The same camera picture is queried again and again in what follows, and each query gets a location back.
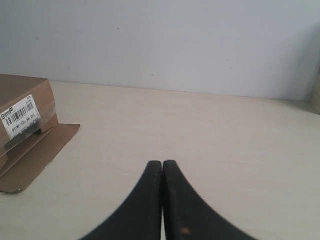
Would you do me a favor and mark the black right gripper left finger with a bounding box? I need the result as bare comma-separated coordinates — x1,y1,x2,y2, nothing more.
82,160,162,240

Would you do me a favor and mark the brown cardboard slotted box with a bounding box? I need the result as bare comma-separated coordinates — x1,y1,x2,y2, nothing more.
0,74,80,194

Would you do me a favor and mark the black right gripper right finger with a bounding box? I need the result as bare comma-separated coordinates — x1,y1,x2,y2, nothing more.
162,160,254,240

